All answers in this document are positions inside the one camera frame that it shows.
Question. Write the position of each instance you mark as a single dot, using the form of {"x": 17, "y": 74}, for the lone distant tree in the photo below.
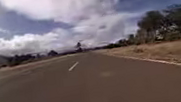
{"x": 79, "y": 46}

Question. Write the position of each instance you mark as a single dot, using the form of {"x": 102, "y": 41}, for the group of dark trees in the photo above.
{"x": 172, "y": 24}

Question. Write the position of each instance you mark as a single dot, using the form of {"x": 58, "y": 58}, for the low distant tree line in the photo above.
{"x": 29, "y": 57}

